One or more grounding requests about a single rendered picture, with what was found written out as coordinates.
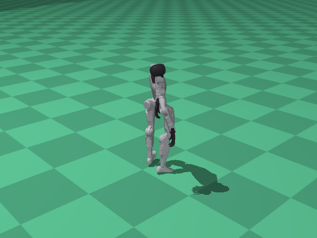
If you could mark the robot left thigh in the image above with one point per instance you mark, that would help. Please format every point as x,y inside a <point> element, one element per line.
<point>150,113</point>

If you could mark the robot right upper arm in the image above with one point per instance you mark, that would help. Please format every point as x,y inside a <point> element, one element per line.
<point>162,102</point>

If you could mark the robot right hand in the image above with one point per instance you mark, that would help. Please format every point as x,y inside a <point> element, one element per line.
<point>172,137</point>

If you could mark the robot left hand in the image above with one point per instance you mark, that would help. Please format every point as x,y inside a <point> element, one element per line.
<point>157,108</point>

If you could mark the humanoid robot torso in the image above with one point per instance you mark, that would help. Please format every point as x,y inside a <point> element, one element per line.
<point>153,88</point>

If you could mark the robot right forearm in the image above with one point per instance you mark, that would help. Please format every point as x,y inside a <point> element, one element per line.
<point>168,120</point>

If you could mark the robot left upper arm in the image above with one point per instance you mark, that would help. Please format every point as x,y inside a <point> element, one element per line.
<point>159,78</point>

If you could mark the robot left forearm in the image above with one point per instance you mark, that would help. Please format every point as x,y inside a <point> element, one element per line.
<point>158,88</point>

